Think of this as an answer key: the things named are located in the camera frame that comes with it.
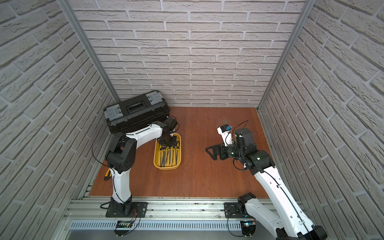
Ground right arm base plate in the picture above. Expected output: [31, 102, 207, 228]
[224, 202, 250, 219]

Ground aluminium front rail frame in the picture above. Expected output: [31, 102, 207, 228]
[53, 197, 277, 240]

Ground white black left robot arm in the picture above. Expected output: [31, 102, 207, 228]
[106, 117, 178, 205]

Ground controller board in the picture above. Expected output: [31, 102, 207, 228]
[240, 221, 257, 237]
[114, 221, 136, 237]

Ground left controller board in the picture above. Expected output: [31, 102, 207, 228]
[114, 221, 136, 237]

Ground right controller board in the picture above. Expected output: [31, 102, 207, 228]
[240, 221, 257, 237]

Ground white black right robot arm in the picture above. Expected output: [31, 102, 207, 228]
[206, 125, 328, 240]

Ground orange handled pliers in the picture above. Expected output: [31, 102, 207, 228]
[104, 169, 112, 181]

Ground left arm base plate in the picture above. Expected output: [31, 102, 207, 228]
[106, 202, 148, 218]

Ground black plastic toolbox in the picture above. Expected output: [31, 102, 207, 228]
[104, 90, 170, 134]

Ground yellow plastic tray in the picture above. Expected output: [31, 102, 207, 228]
[154, 133, 182, 171]

